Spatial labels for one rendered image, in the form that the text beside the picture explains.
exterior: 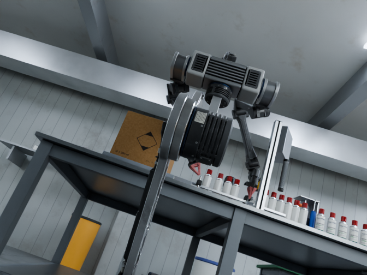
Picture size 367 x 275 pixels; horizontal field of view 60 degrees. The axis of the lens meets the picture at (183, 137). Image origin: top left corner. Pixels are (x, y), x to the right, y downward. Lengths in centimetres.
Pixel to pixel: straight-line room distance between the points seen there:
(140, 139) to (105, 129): 423
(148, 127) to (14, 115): 496
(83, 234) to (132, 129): 331
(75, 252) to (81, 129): 220
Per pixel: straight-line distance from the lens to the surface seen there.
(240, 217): 158
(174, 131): 97
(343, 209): 611
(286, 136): 210
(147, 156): 159
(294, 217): 214
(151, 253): 526
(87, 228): 483
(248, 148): 220
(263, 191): 194
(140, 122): 167
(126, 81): 524
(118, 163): 153
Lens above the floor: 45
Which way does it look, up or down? 22 degrees up
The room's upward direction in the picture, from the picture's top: 19 degrees clockwise
